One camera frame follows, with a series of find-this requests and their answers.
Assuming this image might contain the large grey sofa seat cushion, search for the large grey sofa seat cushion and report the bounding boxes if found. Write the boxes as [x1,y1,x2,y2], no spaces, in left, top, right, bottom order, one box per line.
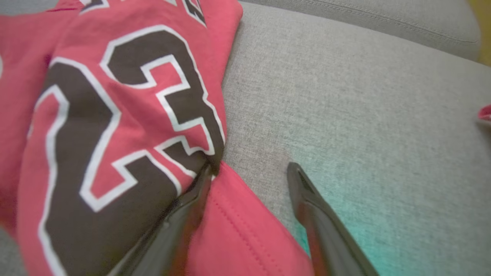
[0,0,491,276]

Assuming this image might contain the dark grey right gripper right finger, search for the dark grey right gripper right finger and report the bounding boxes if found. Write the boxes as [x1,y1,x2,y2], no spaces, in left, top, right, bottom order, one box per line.
[287,162,380,276]

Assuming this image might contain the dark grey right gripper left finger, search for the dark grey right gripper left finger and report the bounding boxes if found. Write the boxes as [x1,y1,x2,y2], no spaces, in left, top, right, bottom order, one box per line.
[109,165,213,276]

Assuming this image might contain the red 23 basketball jersey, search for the red 23 basketball jersey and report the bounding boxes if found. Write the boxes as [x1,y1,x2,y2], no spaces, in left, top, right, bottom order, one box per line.
[0,0,315,276]

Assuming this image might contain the red Bulls 23 shorts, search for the red Bulls 23 shorts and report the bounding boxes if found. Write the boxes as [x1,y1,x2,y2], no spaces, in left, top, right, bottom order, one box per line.
[477,104,491,125]

